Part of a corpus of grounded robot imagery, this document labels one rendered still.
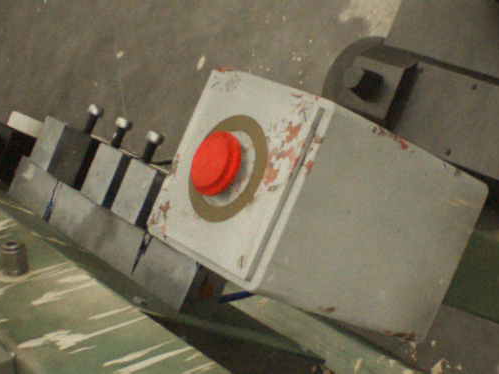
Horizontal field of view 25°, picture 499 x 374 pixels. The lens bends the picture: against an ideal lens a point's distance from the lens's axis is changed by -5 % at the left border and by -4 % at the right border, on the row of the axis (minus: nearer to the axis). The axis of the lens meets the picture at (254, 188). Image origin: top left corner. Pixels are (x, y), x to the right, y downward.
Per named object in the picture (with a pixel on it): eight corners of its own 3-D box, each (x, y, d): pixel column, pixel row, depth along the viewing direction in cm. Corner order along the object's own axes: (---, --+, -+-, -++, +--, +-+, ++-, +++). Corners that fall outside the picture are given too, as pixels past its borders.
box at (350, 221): (499, 190, 77) (329, 98, 65) (430, 349, 77) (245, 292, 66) (386, 147, 86) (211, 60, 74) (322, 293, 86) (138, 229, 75)
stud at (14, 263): (33, 274, 99) (29, 244, 98) (9, 282, 97) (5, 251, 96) (22, 265, 101) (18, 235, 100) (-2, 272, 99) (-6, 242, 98)
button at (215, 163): (267, 149, 69) (242, 137, 67) (240, 211, 69) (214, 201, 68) (228, 133, 72) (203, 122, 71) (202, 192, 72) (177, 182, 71)
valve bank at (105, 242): (388, 228, 108) (200, 148, 92) (326, 365, 108) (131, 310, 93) (121, 111, 146) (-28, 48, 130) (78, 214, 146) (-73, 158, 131)
